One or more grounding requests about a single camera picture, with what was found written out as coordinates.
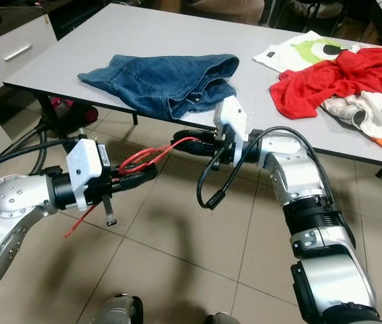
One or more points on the red clothes hanger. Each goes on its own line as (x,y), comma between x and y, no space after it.
(140,160)

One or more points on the blue denim jeans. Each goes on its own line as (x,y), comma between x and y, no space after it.
(157,84)

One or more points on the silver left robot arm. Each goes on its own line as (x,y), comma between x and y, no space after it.
(15,216)

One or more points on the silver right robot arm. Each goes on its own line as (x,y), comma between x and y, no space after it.
(292,162)

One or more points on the pink vacuum cleaner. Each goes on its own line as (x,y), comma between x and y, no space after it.
(61,106)

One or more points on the grey table with black legs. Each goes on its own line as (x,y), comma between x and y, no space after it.
(150,30)

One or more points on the plain red shirt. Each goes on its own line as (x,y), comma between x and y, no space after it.
(319,84)

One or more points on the robot left leg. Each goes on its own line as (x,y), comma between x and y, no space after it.
(117,312)

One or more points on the robot leg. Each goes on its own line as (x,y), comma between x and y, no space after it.
(117,312)
(221,320)

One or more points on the brown upholstered seat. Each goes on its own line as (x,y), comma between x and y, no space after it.
(221,10)

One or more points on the white t-shirt with green print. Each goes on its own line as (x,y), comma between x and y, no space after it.
(312,48)

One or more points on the robot right leg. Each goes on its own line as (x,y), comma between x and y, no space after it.
(221,320)

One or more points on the white drawer unit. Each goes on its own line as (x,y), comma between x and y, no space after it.
(9,61)

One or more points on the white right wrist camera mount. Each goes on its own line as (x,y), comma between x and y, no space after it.
(231,121)

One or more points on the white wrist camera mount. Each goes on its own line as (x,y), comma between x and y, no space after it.
(231,121)
(86,169)

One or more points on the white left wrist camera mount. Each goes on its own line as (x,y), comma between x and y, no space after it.
(86,169)

